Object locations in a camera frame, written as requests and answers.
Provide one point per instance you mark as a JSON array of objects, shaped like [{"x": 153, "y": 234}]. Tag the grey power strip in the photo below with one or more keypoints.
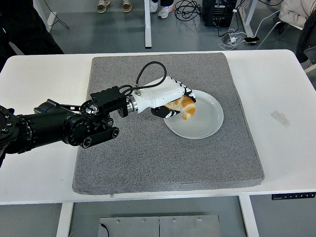
[{"x": 225, "y": 39}]

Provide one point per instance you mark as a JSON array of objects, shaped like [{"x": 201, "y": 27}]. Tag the white table leg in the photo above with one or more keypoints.
[
  {"x": 64, "y": 219},
  {"x": 248, "y": 217}
]

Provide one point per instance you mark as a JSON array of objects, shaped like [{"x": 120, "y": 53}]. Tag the golden croissant bread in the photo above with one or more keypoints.
[{"x": 188, "y": 108}]

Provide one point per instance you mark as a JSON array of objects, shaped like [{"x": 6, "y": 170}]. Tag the grey fabric mat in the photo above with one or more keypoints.
[{"x": 148, "y": 153}]

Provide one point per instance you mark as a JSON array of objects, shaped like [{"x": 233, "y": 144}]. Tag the person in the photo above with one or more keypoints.
[{"x": 19, "y": 29}]

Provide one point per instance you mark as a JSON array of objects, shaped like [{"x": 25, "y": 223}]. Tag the beige puffy jacket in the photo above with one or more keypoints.
[{"x": 293, "y": 12}]

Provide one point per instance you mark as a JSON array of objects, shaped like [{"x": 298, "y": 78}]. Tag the black jacket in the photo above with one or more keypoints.
[{"x": 307, "y": 37}]

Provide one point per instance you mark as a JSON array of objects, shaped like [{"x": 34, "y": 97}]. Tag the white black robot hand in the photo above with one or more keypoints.
[{"x": 160, "y": 95}]

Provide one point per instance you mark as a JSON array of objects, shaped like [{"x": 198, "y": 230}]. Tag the white desk leg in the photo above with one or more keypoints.
[
  {"x": 147, "y": 24},
  {"x": 248, "y": 24}
]

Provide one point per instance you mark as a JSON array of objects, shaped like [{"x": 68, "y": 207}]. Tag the black table control panel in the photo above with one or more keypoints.
[{"x": 293, "y": 196}]

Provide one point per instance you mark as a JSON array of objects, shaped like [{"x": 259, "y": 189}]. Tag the clear tape strip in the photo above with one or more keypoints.
[{"x": 280, "y": 119}]

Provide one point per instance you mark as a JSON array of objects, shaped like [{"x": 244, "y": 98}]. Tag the white desk foot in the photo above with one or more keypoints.
[{"x": 52, "y": 22}]

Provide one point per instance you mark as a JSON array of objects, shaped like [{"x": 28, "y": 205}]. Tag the black computer case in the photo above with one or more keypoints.
[{"x": 218, "y": 13}]

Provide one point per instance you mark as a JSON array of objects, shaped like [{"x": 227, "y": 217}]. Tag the person's leg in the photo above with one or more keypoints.
[{"x": 165, "y": 2}]

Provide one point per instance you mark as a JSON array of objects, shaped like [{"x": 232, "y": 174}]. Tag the black smartphone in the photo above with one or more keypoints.
[{"x": 251, "y": 39}]

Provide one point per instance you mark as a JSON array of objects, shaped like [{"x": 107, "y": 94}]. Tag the grey metal plate with screws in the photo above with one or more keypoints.
[{"x": 172, "y": 227}]

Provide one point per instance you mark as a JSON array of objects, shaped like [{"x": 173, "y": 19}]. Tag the grey chair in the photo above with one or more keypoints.
[{"x": 312, "y": 53}]

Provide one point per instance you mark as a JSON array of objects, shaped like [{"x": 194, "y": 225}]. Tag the pale grey round plate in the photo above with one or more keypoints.
[{"x": 205, "y": 118}]

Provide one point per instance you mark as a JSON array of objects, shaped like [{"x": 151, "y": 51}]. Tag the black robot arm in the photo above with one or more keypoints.
[{"x": 49, "y": 123}]

